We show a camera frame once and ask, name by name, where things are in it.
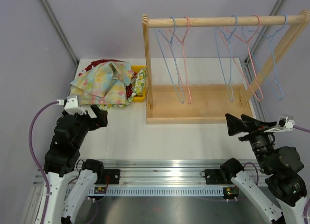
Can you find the aluminium rail frame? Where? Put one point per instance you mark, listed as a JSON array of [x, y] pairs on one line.
[[156, 178]]

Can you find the red polka dot garment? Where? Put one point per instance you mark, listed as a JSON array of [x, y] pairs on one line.
[[99, 63]]

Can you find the yellow plastic tray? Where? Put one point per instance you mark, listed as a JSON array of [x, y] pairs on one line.
[[140, 98]]

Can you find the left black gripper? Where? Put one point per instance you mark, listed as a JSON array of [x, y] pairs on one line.
[[101, 115]]

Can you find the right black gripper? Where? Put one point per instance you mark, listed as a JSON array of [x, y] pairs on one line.
[[235, 125]]

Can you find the lemon print skirt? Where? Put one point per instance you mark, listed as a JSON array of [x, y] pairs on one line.
[[134, 89]]

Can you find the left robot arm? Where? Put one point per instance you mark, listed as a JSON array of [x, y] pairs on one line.
[[60, 160]]

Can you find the pastel floral garment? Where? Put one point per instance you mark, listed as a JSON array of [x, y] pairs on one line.
[[101, 83]]

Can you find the pink wire hanger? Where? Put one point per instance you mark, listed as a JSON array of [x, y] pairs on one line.
[[247, 42], [184, 86]]

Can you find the wooden clothes rack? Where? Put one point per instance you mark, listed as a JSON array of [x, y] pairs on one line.
[[212, 104]]

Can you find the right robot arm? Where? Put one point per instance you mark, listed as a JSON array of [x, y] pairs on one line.
[[281, 165]]

